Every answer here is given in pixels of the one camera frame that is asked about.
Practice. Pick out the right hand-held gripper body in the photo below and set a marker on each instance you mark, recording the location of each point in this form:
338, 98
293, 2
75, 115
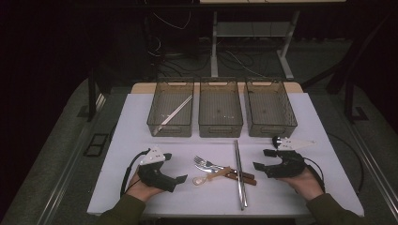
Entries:
289, 167

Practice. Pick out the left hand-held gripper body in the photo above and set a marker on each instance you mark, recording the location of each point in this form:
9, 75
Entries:
155, 178

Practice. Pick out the metal spoon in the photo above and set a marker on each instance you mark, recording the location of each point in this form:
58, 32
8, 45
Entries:
275, 142

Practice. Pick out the metal chopstick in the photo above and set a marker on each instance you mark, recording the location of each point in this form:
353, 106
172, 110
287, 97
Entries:
244, 190
239, 190

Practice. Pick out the transparent brown plastic bin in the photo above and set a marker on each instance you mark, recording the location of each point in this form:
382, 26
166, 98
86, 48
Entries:
220, 108
170, 90
269, 108

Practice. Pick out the white chopstick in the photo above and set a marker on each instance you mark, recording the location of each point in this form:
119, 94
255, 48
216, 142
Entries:
178, 109

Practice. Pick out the person's left hand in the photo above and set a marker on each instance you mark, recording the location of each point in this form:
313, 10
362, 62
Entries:
140, 189

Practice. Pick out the black metal stand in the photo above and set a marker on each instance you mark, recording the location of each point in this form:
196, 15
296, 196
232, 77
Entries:
349, 100
91, 100

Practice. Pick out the black floor frame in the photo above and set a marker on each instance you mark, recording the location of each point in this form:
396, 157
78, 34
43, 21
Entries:
95, 145

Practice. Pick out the metal floor rail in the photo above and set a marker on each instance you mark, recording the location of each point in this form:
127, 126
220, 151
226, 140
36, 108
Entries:
58, 190
378, 170

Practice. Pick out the white desk frame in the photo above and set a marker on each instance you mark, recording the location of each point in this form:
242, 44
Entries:
214, 56

